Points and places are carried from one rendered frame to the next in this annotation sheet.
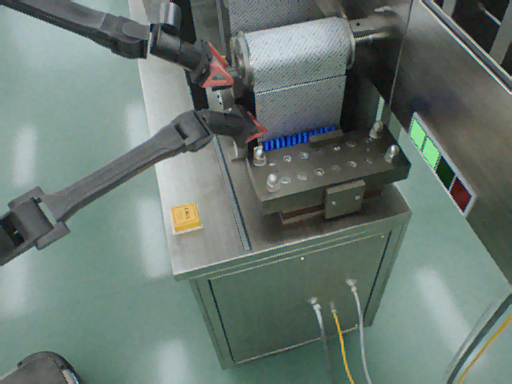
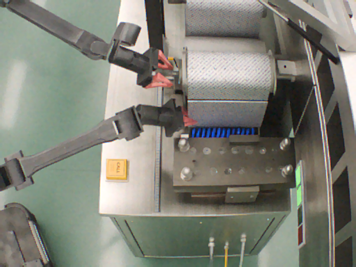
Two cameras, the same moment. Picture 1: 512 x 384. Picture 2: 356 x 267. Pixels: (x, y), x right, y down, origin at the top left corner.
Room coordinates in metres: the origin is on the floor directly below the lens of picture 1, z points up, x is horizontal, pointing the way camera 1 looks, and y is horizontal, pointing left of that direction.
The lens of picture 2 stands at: (0.20, -0.14, 2.35)
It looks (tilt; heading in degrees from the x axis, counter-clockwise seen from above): 63 degrees down; 16
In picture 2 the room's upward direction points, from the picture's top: 3 degrees counter-clockwise
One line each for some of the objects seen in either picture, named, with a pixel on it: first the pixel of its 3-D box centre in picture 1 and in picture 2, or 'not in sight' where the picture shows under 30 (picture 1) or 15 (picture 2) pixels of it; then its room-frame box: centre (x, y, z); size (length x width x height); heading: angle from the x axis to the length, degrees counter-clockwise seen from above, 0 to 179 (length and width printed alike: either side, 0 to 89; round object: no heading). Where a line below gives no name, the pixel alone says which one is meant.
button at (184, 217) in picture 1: (185, 216); (116, 169); (0.73, 0.22, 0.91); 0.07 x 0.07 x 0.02; 12
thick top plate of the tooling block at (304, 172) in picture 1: (326, 167); (237, 164); (0.79, -0.17, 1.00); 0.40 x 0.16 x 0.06; 102
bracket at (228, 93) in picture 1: (232, 116); (173, 96); (0.96, 0.07, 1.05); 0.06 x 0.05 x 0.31; 102
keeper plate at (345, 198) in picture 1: (343, 200); (241, 195); (0.71, -0.20, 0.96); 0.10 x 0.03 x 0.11; 102
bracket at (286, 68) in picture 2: (360, 26); (286, 68); (1.00, -0.26, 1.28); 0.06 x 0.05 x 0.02; 102
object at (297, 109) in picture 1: (300, 112); (227, 115); (0.90, -0.11, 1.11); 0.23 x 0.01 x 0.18; 103
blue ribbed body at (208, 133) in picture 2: (301, 139); (224, 133); (0.88, -0.11, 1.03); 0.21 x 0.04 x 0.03; 102
